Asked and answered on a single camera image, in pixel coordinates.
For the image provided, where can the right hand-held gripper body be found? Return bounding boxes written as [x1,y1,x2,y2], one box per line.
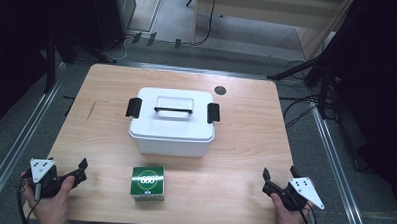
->
[261,175,326,212]

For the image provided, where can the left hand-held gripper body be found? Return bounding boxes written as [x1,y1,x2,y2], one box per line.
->
[27,156,76,204]

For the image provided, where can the green carton box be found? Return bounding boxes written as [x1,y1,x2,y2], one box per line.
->
[129,165,167,203]

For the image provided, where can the white plastic storage box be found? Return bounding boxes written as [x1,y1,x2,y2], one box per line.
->
[128,129,216,160]

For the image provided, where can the white box lid black clips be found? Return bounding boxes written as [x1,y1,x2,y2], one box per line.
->
[124,85,222,143]

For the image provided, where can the person's right hand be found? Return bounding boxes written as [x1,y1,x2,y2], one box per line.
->
[269,193,315,224]

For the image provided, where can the person's left hand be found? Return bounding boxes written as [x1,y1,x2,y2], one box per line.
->
[18,171,76,224]

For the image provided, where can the black tripod stand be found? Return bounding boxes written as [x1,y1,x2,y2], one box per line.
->
[265,53,341,120]

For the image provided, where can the black metal stand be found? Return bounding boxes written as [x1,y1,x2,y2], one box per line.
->
[42,28,77,96]

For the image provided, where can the dark cabinet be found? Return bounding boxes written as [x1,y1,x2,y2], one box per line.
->
[88,0,138,53]

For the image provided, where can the light wooden furniture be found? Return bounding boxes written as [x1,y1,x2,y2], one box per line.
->
[190,0,356,62]

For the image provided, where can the metal floor rail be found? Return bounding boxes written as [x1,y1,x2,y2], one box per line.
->
[125,60,280,83]
[306,105,375,224]
[0,59,68,219]

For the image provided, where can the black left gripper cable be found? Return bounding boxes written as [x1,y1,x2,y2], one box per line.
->
[13,181,33,224]

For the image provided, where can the black floor cables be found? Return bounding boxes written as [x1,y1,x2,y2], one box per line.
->
[278,59,326,129]

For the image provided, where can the white floor cable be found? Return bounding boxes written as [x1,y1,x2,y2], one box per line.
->
[111,34,134,63]

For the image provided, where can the black hanging cable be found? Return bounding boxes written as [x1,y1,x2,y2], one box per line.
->
[190,0,218,48]

